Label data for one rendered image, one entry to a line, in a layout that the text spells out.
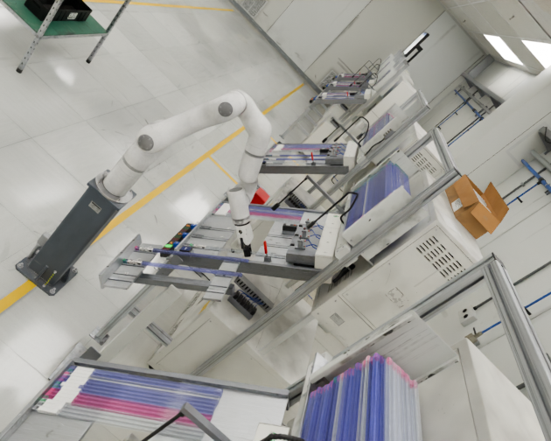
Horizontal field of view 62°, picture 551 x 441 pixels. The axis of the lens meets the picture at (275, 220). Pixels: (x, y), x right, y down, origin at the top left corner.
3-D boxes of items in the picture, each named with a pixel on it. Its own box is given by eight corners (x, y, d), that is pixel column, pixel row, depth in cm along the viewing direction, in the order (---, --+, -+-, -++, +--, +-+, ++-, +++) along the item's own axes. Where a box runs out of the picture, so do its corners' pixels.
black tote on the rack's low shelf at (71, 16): (40, 21, 335) (47, 9, 330) (22, 3, 333) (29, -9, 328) (87, 21, 386) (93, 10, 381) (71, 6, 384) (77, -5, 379)
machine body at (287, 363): (140, 367, 250) (208, 308, 224) (190, 297, 313) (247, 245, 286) (225, 442, 258) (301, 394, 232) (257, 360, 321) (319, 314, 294)
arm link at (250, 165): (253, 141, 207) (235, 198, 221) (241, 150, 193) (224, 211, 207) (271, 148, 206) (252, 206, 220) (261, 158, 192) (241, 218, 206)
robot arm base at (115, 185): (87, 181, 208) (108, 155, 200) (108, 168, 225) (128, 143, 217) (119, 210, 211) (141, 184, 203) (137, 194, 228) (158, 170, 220)
